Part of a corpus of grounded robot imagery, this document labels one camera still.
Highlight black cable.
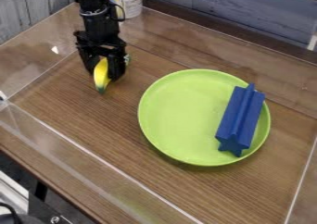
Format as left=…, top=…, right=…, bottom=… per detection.
left=0, top=201, right=25, bottom=224

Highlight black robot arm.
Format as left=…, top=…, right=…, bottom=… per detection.
left=74, top=0, right=127, bottom=81

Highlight green round plate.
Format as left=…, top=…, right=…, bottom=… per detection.
left=138, top=68, right=272, bottom=167

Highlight black device with knob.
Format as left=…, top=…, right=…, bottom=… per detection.
left=28, top=193, right=96, bottom=224

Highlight blue star-shaped block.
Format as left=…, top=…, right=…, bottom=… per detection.
left=215, top=83, right=265, bottom=157

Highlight clear acrylic enclosure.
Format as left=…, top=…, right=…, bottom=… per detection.
left=0, top=3, right=317, bottom=224

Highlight yellow toy banana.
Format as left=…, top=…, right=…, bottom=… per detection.
left=92, top=58, right=111, bottom=93

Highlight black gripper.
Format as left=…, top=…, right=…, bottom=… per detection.
left=75, top=13, right=128, bottom=81

